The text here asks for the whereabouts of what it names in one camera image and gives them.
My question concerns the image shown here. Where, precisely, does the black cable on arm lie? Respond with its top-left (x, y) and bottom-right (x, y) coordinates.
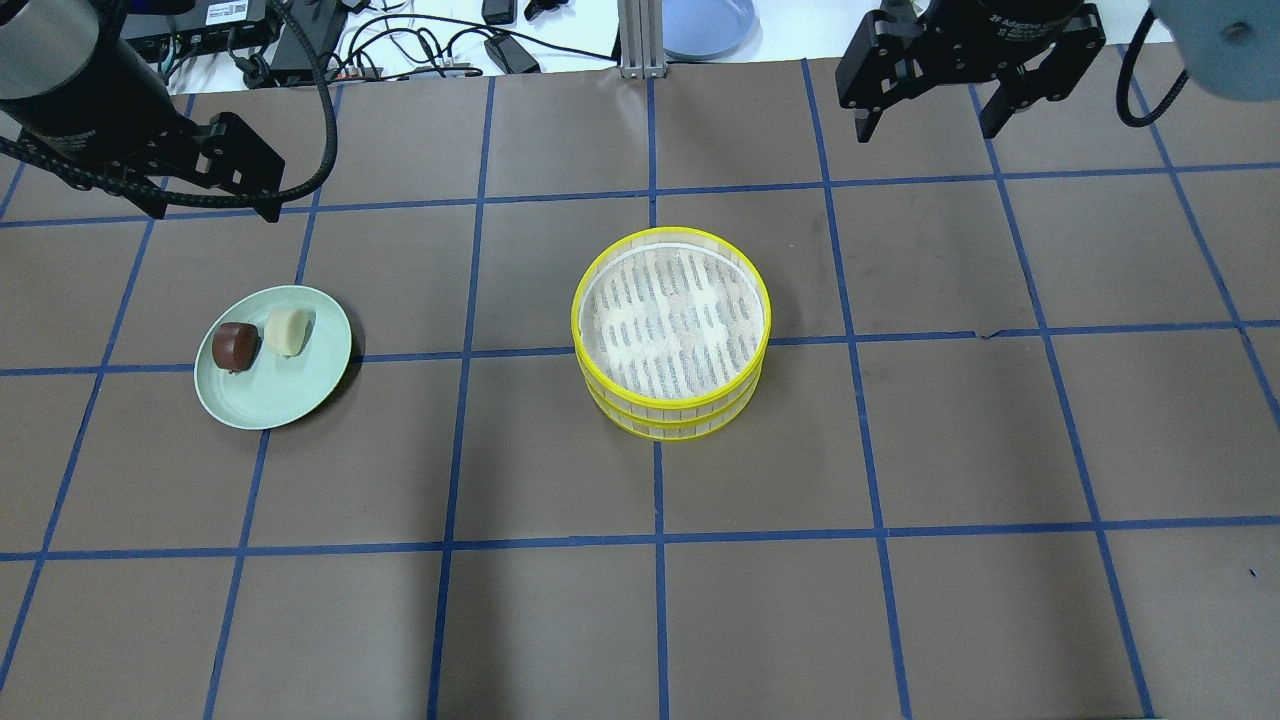
top-left (0, 0), bottom-right (340, 211)

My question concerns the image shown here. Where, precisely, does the yellow steamer layer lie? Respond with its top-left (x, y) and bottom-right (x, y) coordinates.
top-left (570, 225), bottom-right (773, 410)
top-left (579, 366), bottom-right (762, 442)

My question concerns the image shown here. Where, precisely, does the brown bun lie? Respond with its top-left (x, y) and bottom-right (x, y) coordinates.
top-left (211, 322), bottom-right (261, 374)

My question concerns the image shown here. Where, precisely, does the black power adapter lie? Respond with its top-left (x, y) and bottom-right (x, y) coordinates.
top-left (483, 33), bottom-right (541, 76)

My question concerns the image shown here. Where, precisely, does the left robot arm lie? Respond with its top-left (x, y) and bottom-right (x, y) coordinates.
top-left (1, 1), bottom-right (285, 223)

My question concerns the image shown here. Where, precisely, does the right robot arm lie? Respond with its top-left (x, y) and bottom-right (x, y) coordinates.
top-left (835, 1), bottom-right (1279, 143)

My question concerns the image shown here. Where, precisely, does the blue plate on desk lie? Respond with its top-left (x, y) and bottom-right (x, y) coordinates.
top-left (662, 1), bottom-right (756, 61)

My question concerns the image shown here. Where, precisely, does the cream white bun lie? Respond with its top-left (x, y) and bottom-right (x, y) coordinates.
top-left (262, 307), bottom-right (312, 357)

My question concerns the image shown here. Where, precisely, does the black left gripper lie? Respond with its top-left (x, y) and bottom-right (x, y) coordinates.
top-left (120, 111), bottom-right (285, 224)

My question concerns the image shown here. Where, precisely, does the light green plate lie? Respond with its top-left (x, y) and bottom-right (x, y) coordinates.
top-left (193, 284), bottom-right (353, 430)

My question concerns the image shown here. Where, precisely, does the aluminium frame post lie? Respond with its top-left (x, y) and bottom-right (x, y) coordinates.
top-left (617, 0), bottom-right (668, 79)

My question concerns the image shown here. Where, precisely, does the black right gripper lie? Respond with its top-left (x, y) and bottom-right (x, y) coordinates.
top-left (838, 1), bottom-right (1106, 143)

